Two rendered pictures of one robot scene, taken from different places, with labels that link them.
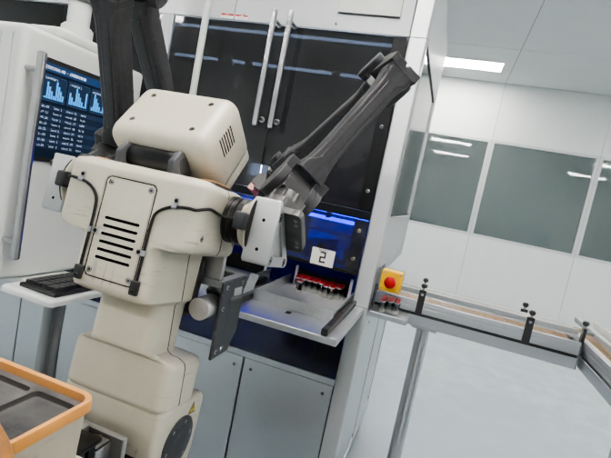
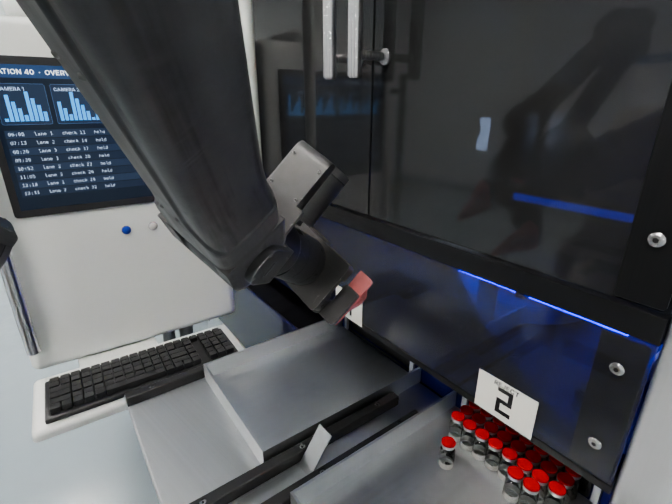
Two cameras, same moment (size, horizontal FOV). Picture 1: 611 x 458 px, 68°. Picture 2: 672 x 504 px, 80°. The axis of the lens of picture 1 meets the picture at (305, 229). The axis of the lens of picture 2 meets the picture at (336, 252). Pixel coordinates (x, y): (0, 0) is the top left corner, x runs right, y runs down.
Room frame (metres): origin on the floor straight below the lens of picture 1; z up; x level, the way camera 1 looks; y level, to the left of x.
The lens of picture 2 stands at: (1.10, -0.16, 1.40)
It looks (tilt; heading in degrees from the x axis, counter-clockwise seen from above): 21 degrees down; 37
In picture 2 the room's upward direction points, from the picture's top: straight up
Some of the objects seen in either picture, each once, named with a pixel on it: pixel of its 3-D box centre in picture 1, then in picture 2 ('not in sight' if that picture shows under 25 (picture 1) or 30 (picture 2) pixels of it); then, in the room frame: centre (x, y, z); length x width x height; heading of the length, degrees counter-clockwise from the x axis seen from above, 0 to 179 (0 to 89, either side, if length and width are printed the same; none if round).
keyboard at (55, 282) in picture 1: (90, 278); (147, 366); (1.46, 0.66, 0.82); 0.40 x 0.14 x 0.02; 162
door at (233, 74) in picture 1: (215, 100); (295, 42); (1.75, 0.43, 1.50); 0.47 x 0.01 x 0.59; 74
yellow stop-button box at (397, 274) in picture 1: (391, 280); not in sight; (1.54, -0.33, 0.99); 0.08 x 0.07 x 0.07; 164
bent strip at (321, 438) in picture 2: (245, 285); (286, 468); (1.40, 0.15, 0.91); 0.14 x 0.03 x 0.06; 164
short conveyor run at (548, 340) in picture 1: (470, 314); not in sight; (1.59, -0.64, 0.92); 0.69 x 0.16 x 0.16; 74
